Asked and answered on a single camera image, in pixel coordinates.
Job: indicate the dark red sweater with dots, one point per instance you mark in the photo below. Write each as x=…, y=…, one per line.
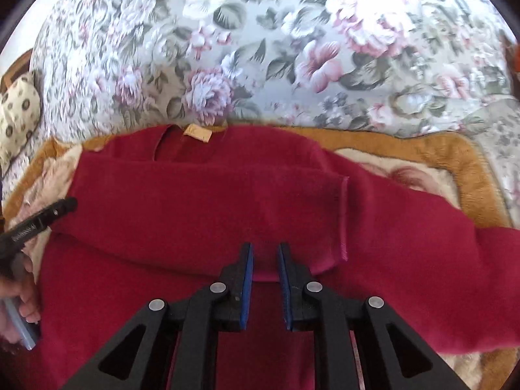
x=203, y=211

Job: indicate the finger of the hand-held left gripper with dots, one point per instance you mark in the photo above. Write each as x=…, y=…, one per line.
x=61, y=209

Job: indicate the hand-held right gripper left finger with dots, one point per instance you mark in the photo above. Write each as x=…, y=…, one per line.
x=246, y=292

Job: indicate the brown-bordered floral plush blanket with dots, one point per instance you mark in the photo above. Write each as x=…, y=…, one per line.
x=467, y=162

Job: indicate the wooden side table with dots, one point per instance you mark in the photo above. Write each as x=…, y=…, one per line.
x=16, y=67

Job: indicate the orange velvet cushion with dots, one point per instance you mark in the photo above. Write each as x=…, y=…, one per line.
x=514, y=57

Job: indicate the person's left hand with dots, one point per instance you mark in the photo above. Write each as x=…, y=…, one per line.
x=26, y=292

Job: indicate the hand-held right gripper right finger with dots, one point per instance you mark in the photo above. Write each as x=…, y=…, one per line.
x=284, y=288

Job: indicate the cream cushion with dark circles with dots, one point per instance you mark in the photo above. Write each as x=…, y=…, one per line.
x=18, y=113

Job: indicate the floral sofa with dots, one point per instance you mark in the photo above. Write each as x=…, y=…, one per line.
x=284, y=48

